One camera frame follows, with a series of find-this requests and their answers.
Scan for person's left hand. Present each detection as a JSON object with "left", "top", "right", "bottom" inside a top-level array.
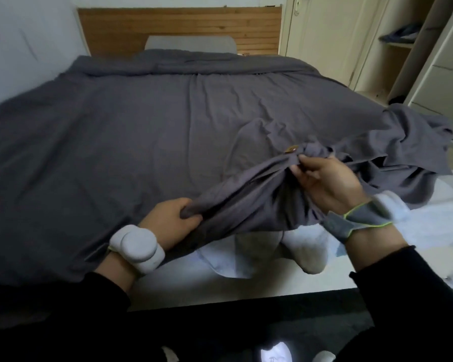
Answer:
[{"left": 137, "top": 198, "right": 204, "bottom": 253}]

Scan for person's right hand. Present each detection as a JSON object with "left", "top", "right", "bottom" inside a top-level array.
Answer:
[{"left": 289, "top": 154, "right": 372, "bottom": 217}]

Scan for gray duvet cover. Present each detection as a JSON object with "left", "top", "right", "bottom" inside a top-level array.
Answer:
[{"left": 0, "top": 48, "right": 453, "bottom": 328}]

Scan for person's right forearm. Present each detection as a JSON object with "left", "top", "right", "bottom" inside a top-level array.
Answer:
[{"left": 343, "top": 224, "right": 453, "bottom": 362}]

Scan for person's left forearm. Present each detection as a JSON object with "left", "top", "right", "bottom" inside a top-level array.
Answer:
[{"left": 60, "top": 252, "right": 140, "bottom": 321}]

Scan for person's white left shoe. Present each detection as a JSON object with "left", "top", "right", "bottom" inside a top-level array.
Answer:
[{"left": 160, "top": 345, "right": 180, "bottom": 362}]

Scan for cream wardrobe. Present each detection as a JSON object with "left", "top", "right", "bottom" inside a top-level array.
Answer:
[{"left": 349, "top": 0, "right": 453, "bottom": 147}]

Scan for cream room door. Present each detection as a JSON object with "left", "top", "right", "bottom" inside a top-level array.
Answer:
[{"left": 279, "top": 0, "right": 382, "bottom": 87}]

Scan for cream panelled sliding door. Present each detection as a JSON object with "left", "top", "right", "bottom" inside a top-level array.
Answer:
[{"left": 404, "top": 0, "right": 453, "bottom": 147}]

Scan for folded blue clothes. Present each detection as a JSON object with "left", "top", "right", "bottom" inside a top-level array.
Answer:
[{"left": 379, "top": 22, "right": 423, "bottom": 45}]

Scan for gray pillow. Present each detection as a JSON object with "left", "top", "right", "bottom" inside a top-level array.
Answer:
[{"left": 144, "top": 35, "right": 238, "bottom": 55}]

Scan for wooden slatted headboard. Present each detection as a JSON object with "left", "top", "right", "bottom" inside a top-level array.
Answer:
[{"left": 77, "top": 6, "right": 283, "bottom": 59}]

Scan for white wrist tracker gray strap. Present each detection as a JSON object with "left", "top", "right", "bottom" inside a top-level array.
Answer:
[
  {"left": 320, "top": 190, "right": 411, "bottom": 245},
  {"left": 107, "top": 224, "right": 166, "bottom": 277}
]

